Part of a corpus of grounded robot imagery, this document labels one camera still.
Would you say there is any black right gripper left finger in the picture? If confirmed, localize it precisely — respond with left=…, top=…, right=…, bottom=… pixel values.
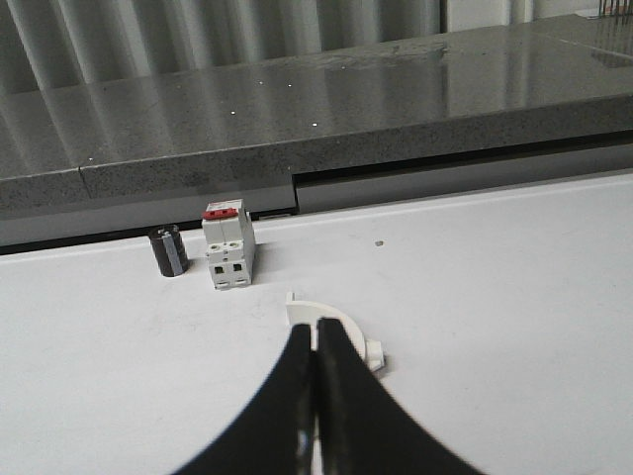
left=177, top=324, right=316, bottom=474

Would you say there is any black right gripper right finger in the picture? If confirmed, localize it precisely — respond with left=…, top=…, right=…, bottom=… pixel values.
left=316, top=318, right=480, bottom=474

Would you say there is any white half pipe clamp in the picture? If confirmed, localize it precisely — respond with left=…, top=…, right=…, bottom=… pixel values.
left=285, top=292, right=386, bottom=372

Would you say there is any black cylindrical capacitor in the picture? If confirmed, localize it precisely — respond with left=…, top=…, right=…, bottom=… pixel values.
left=147, top=225, right=189, bottom=277

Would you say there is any grey stone countertop ledge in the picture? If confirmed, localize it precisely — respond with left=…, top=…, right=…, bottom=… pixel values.
left=1, top=15, right=632, bottom=219

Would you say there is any white circuit breaker red switch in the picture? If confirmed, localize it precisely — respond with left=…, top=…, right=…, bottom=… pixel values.
left=202, top=199, right=256, bottom=290

